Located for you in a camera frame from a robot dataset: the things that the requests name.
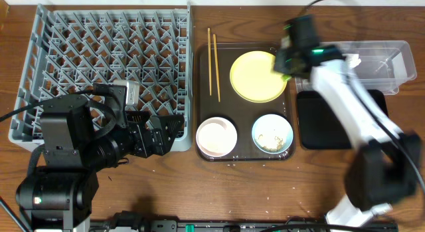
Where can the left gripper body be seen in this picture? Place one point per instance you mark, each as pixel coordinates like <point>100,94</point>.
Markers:
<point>137,145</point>

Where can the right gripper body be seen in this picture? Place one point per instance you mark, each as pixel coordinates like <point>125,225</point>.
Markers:
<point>286,62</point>

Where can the green snack wrapper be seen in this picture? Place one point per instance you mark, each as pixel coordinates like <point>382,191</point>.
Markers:
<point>286,77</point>

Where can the light blue bowl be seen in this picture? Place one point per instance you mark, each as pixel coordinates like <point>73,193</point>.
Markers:
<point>276,124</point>

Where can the rice and nut leftovers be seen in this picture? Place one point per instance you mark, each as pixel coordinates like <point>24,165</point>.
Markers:
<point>270,142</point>

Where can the white paper napkin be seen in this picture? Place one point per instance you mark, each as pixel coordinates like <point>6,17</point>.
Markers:
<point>352,60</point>

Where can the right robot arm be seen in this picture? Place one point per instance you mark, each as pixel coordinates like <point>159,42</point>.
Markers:
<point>385,169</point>

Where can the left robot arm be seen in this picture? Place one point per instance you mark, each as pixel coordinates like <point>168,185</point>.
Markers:
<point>82,137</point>

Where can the black waste tray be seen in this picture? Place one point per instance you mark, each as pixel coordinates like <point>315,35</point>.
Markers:
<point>319,127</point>

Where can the grey dishwasher rack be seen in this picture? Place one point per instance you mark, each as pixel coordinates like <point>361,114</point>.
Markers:
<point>70,51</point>

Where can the dark brown serving tray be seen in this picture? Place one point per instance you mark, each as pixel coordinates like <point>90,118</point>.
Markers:
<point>234,108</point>

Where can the yellow plate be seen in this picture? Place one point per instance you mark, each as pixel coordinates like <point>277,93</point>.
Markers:
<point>253,77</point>

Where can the clear plastic bin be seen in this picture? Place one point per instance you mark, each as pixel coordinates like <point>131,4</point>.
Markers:
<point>385,65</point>

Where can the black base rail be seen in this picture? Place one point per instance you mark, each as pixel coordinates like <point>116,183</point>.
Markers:
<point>132,221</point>

